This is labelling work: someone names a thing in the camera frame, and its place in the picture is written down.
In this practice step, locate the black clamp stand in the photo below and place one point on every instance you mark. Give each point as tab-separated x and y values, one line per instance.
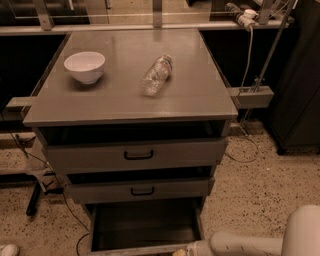
46	184

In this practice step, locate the grey rear shelf rail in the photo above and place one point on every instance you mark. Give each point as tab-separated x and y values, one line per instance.
64	29

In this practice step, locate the grey drawer cabinet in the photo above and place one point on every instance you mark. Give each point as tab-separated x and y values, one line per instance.
193	103

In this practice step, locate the white shoe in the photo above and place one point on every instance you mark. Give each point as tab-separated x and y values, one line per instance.
9	250

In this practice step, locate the white ceramic bowl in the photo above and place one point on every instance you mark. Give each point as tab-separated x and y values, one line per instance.
85	67

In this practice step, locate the grey bottom drawer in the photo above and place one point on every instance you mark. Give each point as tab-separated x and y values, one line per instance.
144	228

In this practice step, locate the grey top drawer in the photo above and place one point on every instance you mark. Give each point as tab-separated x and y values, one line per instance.
123	156

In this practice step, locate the white power strip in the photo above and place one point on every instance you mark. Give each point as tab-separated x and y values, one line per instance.
245	18

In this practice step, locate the grey middle drawer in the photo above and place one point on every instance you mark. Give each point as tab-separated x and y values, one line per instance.
112	192

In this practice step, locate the grey drawer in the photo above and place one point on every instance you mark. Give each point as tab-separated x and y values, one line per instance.
144	228
112	192
123	156

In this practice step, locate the metal diagonal rod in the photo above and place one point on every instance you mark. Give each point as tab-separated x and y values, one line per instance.
258	81

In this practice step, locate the dark side cabinet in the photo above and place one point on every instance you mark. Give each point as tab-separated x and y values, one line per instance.
293	117

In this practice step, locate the clear plastic bottle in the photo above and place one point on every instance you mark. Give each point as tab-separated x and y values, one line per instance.
156	76

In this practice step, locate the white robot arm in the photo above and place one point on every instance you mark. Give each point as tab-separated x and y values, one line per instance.
301	238

